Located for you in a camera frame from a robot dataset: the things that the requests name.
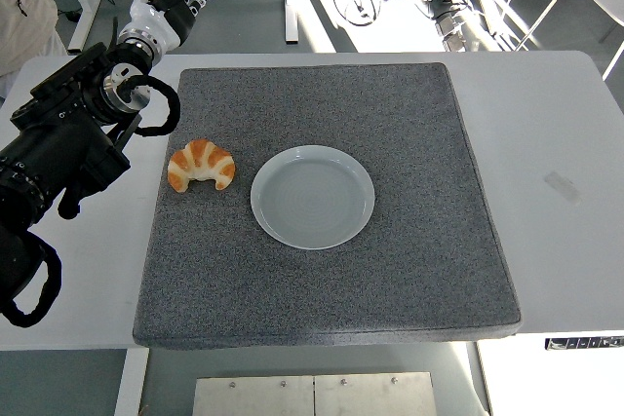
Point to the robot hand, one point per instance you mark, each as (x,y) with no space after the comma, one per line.
(161,16)

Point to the croissant bread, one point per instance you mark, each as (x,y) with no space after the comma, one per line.
(202,158)

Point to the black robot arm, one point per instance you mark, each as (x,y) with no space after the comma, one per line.
(53,143)

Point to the light grey round plate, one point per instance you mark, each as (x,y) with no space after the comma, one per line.
(312,201)

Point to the grey metal plate with screws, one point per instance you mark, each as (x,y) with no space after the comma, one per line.
(312,396)

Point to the person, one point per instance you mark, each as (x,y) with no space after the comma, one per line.
(19,7)

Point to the grey speckled mat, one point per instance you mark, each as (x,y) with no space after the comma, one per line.
(341,289)

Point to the white table leg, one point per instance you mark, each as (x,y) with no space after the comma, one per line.
(131,382)

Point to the clear tape piece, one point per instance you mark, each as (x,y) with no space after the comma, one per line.
(561,187)

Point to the table control panel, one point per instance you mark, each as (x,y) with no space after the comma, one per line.
(585,343)

